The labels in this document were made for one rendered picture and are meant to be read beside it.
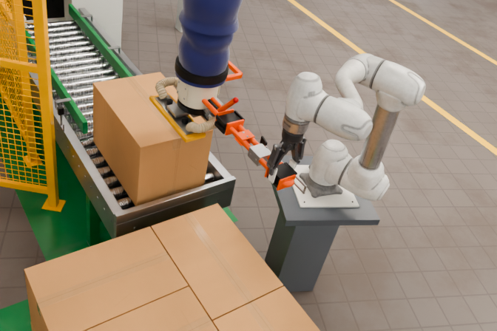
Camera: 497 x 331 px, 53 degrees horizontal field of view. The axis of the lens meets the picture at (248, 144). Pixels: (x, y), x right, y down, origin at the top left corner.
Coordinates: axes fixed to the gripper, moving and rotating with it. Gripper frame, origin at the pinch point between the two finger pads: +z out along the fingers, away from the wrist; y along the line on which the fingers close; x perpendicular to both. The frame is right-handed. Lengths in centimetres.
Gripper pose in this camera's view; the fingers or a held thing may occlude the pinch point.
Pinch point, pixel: (281, 172)
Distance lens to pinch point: 185.1
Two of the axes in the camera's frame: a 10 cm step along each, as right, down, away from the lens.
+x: 5.6, 5.8, -6.0
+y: -8.1, 2.3, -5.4
